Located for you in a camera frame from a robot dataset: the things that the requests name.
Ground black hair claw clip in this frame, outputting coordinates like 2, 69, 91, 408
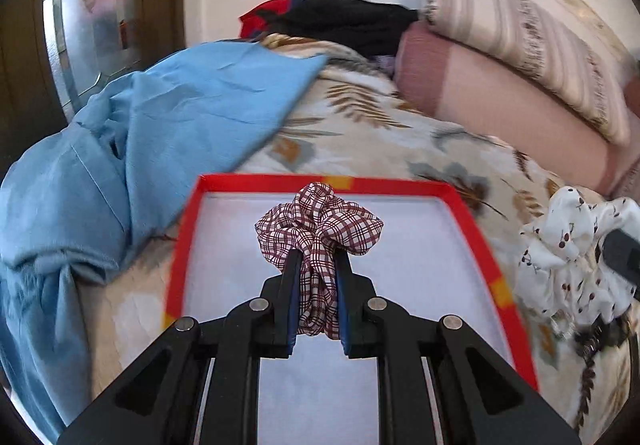
569, 318, 609, 435

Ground white cherry print scrunchie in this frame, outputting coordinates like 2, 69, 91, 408
514, 186, 639, 329

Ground light blue cloth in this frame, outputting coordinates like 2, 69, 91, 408
1, 41, 328, 439

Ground frosted glass door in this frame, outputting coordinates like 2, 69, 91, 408
42, 0, 140, 119

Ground striped floral pillow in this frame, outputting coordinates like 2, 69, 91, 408
422, 0, 630, 146

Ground red rimmed white tray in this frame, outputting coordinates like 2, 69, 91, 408
162, 172, 540, 445

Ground black and red clothes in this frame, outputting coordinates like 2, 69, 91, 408
239, 0, 419, 58

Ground pink bolster pillow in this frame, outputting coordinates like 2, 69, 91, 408
394, 23, 639, 199

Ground red white plaid scrunchie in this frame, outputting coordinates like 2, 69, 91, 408
255, 182, 384, 340

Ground leaf pattern plush blanket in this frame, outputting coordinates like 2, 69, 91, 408
80, 34, 639, 444

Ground grey black sheer scrunchie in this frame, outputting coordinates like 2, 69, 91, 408
574, 315, 630, 361

